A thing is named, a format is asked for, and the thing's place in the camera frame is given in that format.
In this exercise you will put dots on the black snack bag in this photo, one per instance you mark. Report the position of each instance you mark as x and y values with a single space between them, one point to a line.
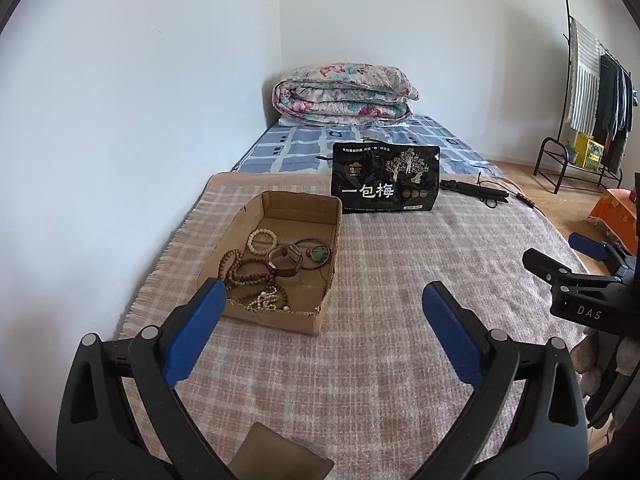
385 180

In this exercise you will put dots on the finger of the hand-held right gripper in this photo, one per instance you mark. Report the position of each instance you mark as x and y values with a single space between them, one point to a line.
555 272
590 246

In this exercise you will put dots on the yellow box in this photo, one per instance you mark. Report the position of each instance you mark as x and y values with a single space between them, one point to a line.
589 150

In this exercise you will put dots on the olive brown pad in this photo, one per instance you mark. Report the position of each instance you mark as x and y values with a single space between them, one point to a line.
280 455

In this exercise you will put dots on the pink plaid blanket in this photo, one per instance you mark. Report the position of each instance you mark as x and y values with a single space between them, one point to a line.
400 260

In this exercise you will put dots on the white pillow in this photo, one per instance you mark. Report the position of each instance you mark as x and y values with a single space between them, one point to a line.
292 121

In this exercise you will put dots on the blue checked bed sheet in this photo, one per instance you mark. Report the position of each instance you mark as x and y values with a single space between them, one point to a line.
295 152

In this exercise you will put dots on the black folded tripod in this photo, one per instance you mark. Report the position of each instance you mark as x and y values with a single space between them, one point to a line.
475 191

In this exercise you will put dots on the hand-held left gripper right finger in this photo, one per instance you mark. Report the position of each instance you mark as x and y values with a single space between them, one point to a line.
452 335

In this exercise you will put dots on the striped hanging cloth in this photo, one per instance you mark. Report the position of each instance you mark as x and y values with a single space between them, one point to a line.
585 80

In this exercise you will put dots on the dark hanging clothes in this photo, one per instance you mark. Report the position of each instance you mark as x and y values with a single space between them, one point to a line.
612 105

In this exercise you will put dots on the black clothes rack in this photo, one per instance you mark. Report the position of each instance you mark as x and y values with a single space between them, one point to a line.
568 35

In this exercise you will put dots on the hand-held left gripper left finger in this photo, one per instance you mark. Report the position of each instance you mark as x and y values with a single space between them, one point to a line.
192 332

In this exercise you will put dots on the orange box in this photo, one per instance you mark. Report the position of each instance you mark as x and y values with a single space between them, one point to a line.
617 215

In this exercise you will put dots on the cardboard box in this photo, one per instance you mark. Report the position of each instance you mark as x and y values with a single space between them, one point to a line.
300 210

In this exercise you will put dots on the folded floral quilt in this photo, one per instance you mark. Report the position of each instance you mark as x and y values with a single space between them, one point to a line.
345 92

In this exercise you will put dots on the black metal shoe rack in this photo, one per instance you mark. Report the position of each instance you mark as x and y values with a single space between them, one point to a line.
547 160

